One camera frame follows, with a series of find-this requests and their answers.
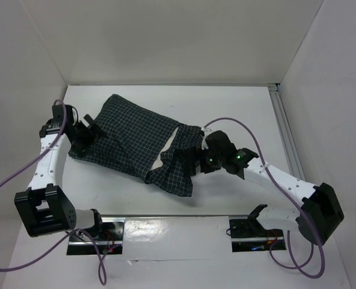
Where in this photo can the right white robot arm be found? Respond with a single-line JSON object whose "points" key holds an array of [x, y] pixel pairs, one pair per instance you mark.
{"points": [[316, 212]]}

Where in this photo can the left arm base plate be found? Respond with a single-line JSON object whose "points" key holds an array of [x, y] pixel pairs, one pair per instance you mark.
{"points": [[109, 241]]}

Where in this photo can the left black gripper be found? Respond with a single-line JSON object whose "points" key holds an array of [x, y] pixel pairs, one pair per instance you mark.
{"points": [[92, 133]]}

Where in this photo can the cream pillow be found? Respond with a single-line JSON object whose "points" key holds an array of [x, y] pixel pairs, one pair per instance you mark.
{"points": [[158, 161]]}

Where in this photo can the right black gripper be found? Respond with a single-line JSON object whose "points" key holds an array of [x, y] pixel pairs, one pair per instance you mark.
{"points": [[195, 159]]}

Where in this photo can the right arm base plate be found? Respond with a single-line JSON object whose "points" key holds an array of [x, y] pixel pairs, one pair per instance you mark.
{"points": [[248, 236]]}

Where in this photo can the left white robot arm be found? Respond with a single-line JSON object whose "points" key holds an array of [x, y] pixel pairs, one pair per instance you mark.
{"points": [[43, 207]]}

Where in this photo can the aluminium rail at right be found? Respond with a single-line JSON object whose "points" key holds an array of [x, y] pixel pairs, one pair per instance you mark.
{"points": [[289, 135]]}

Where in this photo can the dark checked pillowcase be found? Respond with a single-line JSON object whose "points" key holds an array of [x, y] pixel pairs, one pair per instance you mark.
{"points": [[135, 138]]}

